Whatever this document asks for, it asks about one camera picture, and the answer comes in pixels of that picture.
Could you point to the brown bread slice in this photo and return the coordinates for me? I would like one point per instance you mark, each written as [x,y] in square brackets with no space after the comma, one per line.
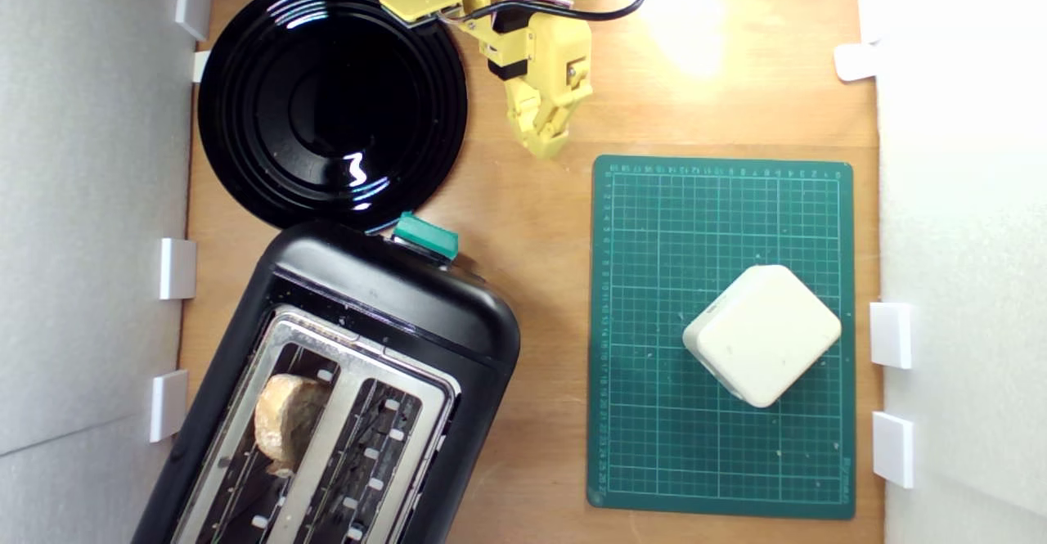
[286,421]

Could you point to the green toaster lever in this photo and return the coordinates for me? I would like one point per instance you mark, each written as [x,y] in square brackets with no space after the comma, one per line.
[425,235]

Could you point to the black two-slot toaster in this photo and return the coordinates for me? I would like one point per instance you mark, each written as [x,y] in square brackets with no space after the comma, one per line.
[393,290]

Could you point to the black round plate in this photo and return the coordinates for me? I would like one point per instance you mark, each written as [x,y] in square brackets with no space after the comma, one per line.
[270,119]

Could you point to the white square block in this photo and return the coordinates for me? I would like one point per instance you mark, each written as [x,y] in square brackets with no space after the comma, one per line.
[765,335]

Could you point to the green cutting mat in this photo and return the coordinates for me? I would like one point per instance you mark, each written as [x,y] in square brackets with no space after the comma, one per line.
[654,446]

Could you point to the flat yellow gripper camera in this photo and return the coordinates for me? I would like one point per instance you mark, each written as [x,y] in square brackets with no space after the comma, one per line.
[419,0]

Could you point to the small white wall clip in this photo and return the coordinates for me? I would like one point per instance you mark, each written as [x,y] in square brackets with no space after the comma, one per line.
[893,449]
[192,2]
[890,335]
[168,405]
[855,61]
[201,65]
[177,268]

